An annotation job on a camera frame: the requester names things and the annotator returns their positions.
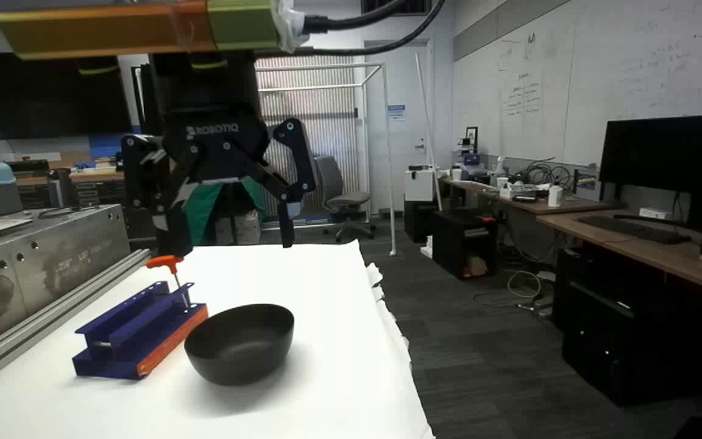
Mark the white pipe frame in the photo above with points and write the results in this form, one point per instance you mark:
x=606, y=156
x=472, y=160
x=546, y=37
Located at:
x=386, y=155

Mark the black cabinet under desk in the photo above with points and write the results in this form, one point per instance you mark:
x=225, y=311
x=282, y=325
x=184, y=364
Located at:
x=627, y=325

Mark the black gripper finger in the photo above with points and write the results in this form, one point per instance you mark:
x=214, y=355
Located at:
x=150, y=184
x=298, y=162

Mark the blue door sign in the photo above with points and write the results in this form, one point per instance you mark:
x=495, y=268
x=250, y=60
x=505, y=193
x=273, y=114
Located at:
x=397, y=110

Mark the black computer monitor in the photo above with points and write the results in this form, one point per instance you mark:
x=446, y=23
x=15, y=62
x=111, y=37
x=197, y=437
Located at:
x=670, y=155

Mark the wooden desk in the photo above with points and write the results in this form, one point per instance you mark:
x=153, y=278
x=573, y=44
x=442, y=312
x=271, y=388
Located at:
x=651, y=247

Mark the white cup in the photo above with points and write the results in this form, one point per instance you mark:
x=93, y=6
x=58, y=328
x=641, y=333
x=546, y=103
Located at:
x=554, y=197

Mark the black bowl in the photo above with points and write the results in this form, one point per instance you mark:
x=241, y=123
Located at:
x=242, y=345

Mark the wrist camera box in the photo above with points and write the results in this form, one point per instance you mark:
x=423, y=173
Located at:
x=134, y=25

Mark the black box under desk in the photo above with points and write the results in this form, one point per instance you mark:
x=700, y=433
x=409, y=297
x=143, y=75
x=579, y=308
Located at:
x=464, y=244

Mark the white storage box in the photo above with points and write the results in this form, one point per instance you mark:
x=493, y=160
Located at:
x=420, y=184

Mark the black keyboard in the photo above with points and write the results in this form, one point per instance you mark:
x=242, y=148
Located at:
x=632, y=228

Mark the large black wall screen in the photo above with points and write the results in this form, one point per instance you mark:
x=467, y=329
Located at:
x=50, y=93

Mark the grey office chair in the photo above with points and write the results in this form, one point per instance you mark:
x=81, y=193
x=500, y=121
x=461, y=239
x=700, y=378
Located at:
x=342, y=198

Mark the grey metal table frame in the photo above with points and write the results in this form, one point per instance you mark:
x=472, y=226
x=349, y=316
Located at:
x=38, y=268

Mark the blue holder with orange base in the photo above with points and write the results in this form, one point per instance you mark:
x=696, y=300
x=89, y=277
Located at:
x=134, y=329

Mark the wall whiteboard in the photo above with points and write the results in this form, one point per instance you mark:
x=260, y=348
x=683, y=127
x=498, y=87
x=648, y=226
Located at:
x=611, y=65

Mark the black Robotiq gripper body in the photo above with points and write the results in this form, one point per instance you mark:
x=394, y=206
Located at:
x=209, y=106

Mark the white paper table cover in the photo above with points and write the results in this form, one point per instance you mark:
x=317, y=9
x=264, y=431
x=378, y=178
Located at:
x=317, y=325

